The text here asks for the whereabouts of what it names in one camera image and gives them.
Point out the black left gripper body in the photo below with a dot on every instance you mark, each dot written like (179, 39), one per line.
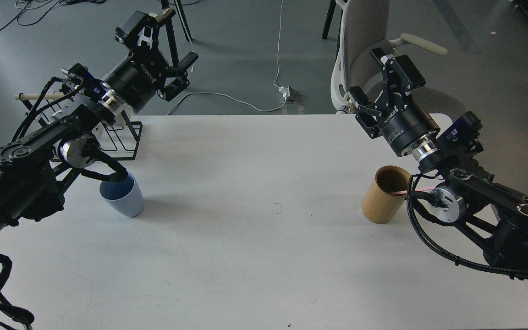
(138, 77)

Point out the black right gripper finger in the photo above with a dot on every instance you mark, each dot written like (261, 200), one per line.
(367, 113)
(400, 78)

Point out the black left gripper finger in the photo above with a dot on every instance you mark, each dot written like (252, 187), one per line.
(140, 34)
(174, 79)

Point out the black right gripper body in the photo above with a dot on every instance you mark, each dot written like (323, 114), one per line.
(402, 127)

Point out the light blue cup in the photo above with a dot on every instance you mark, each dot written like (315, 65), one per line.
(124, 196)

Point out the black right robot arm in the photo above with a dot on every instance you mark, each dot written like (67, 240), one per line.
(451, 188)

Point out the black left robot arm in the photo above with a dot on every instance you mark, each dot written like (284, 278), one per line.
(37, 168)

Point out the grey office chair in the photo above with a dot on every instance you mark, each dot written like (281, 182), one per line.
(363, 27)

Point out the white power adapter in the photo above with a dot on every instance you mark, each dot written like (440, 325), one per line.
(289, 94)

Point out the bamboo cylinder holder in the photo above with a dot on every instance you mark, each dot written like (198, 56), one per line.
(377, 205)

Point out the black wire cup rack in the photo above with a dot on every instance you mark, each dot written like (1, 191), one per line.
(120, 140)

